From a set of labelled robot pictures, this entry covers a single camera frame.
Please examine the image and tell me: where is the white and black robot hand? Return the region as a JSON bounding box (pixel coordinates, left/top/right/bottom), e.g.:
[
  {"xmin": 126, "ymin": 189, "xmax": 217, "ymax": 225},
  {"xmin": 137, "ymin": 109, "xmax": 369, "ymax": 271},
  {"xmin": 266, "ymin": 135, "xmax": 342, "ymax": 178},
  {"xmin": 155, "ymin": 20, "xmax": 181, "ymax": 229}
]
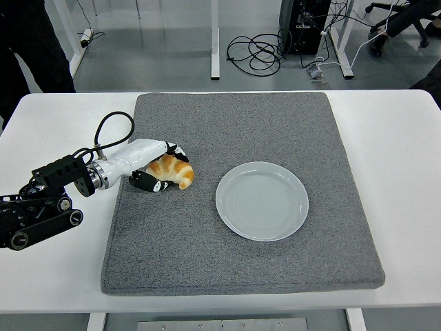
[{"xmin": 105, "ymin": 138, "xmax": 189, "ymax": 193}]

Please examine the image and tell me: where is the golden croissant bread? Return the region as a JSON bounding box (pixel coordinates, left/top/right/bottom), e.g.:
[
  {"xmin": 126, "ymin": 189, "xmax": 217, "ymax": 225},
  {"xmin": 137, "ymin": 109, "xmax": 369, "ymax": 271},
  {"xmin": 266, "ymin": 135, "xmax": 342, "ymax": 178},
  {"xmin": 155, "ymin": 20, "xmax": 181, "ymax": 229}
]
[{"xmin": 145, "ymin": 154, "xmax": 196, "ymax": 190}]

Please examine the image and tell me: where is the pale grey round plate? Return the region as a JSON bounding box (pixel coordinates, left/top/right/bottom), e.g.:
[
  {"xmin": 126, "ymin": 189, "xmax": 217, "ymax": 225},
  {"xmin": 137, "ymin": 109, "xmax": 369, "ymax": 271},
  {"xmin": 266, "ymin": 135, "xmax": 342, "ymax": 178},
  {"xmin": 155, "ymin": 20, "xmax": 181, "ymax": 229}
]
[{"xmin": 215, "ymin": 161, "xmax": 310, "ymax": 242}]

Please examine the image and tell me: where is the grey metal plate with screws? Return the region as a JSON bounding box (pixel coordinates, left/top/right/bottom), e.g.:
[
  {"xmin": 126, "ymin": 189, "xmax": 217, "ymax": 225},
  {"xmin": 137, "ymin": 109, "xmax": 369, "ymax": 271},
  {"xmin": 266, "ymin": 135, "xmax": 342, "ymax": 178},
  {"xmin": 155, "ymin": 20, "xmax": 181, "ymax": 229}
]
[{"xmin": 136, "ymin": 317, "xmax": 309, "ymax": 331}]

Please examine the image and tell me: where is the grey fabric mat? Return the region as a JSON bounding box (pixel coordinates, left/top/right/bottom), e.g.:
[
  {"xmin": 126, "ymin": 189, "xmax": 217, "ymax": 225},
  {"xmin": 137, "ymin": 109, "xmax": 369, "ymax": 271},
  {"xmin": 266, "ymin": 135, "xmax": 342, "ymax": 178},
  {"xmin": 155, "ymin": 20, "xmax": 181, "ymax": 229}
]
[{"xmin": 99, "ymin": 91, "xmax": 386, "ymax": 296}]

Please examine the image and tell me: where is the white desk leg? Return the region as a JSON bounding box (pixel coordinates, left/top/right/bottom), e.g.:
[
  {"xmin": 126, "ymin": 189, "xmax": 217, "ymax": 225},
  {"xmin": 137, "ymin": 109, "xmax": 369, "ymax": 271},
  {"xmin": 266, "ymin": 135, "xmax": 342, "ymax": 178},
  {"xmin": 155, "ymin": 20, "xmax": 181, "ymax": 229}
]
[
  {"xmin": 53, "ymin": 0, "xmax": 88, "ymax": 79},
  {"xmin": 329, "ymin": 0, "xmax": 355, "ymax": 79},
  {"xmin": 209, "ymin": 0, "xmax": 221, "ymax": 81}
]

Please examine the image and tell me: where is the standing person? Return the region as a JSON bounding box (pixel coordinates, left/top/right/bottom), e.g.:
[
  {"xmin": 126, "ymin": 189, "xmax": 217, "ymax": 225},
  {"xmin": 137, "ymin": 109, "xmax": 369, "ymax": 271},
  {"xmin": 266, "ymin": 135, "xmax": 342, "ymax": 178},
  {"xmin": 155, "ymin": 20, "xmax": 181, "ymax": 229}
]
[{"xmin": 0, "ymin": 0, "xmax": 76, "ymax": 121}]

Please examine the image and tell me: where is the white table leg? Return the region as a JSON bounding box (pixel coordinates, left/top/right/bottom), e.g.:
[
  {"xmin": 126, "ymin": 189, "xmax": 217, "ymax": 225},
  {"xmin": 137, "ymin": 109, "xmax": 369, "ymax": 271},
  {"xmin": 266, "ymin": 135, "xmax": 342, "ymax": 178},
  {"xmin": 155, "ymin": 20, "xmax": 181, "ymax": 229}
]
[
  {"xmin": 345, "ymin": 308, "xmax": 368, "ymax": 331},
  {"xmin": 85, "ymin": 312, "xmax": 107, "ymax": 331}
]

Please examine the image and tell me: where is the grey floor socket box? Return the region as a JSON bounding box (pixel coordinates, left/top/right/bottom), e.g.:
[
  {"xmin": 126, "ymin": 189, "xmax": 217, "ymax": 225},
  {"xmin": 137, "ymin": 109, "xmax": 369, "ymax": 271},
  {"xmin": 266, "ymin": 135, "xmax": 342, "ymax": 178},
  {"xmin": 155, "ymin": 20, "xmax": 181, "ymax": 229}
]
[{"xmin": 305, "ymin": 66, "xmax": 329, "ymax": 83}]

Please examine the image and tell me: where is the black computer tower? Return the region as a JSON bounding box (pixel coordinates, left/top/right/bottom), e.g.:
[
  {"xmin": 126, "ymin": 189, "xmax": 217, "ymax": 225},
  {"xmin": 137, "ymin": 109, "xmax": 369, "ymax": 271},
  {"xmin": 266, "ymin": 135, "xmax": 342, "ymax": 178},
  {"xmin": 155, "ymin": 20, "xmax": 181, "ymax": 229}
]
[{"xmin": 279, "ymin": 0, "xmax": 332, "ymax": 56}]

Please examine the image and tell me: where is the black office chair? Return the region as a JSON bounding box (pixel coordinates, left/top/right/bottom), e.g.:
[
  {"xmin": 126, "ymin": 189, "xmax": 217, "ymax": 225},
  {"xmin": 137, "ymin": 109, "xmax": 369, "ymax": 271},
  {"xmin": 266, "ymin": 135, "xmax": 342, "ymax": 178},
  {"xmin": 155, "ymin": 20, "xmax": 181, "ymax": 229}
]
[{"xmin": 365, "ymin": 0, "xmax": 441, "ymax": 49}]

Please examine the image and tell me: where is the seated person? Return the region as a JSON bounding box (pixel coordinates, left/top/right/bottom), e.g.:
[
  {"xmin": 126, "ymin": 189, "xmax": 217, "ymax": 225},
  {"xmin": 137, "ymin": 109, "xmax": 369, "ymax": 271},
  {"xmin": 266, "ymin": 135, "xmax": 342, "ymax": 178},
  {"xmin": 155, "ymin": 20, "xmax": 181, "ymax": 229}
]
[{"xmin": 369, "ymin": 0, "xmax": 441, "ymax": 58}]

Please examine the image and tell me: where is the dark bulky object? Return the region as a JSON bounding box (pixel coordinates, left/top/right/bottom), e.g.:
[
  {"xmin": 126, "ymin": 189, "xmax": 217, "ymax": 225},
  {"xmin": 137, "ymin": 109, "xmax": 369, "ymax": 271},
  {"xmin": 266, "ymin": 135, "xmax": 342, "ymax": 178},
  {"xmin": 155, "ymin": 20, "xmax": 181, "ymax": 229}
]
[{"xmin": 409, "ymin": 63, "xmax": 441, "ymax": 101}]

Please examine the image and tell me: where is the thin black cable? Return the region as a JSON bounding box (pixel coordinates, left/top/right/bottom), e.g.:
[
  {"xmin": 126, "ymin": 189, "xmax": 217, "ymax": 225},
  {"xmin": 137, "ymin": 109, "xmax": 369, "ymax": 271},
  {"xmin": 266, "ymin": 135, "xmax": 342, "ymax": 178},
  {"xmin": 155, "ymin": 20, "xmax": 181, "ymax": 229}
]
[{"xmin": 75, "ymin": 0, "xmax": 105, "ymax": 41}]

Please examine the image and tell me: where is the coiled black cable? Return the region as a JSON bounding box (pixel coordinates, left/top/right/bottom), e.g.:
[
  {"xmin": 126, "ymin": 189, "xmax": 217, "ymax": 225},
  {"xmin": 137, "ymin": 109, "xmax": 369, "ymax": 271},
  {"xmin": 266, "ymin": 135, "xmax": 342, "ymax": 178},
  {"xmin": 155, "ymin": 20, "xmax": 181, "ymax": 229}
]
[{"xmin": 226, "ymin": 32, "xmax": 287, "ymax": 77}]

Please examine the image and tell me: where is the white cable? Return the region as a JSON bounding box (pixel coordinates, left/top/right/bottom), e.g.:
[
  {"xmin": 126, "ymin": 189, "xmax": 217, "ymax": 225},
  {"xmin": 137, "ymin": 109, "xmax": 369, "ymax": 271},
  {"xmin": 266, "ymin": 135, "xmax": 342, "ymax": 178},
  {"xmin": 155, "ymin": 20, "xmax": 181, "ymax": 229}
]
[{"xmin": 315, "ymin": 0, "xmax": 397, "ymax": 70}]

